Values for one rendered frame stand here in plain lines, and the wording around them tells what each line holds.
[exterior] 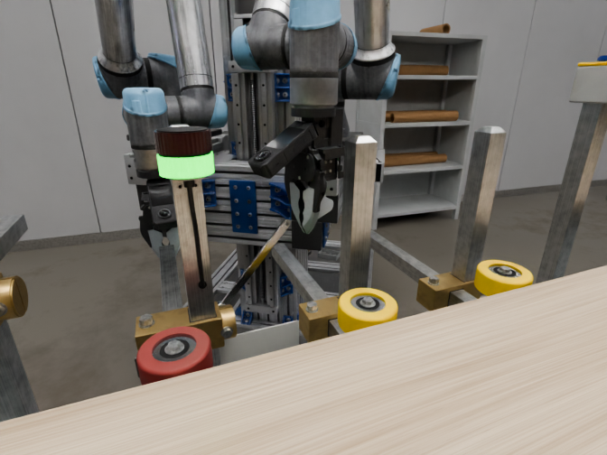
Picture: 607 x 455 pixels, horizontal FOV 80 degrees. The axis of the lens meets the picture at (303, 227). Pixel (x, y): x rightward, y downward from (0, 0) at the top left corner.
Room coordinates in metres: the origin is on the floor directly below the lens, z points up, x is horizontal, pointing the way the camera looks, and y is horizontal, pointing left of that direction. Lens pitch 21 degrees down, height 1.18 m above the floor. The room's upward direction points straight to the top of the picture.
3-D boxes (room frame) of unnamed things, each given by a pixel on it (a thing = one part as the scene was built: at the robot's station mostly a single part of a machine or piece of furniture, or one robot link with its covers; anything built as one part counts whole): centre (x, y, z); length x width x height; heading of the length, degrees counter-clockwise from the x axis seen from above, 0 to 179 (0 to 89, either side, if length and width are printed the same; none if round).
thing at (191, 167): (0.41, 0.13, 1.10); 0.06 x 0.06 x 0.02
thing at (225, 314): (0.44, 0.17, 0.84); 0.14 x 0.06 x 0.05; 111
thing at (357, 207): (0.54, -0.08, 0.87); 0.04 x 0.04 x 0.48; 21
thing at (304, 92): (0.61, -0.01, 1.17); 0.08 x 0.08 x 0.05
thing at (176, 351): (0.33, 0.15, 0.85); 0.08 x 0.08 x 0.11
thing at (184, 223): (0.45, 0.15, 0.90); 0.04 x 0.04 x 0.48; 21
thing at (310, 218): (0.60, -0.03, 0.98); 0.06 x 0.03 x 0.09; 131
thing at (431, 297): (0.63, -0.30, 0.81); 0.14 x 0.06 x 0.05; 111
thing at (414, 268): (0.70, -0.25, 0.80); 0.44 x 0.03 x 0.04; 21
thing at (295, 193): (0.62, -0.01, 0.98); 0.06 x 0.03 x 0.09; 131
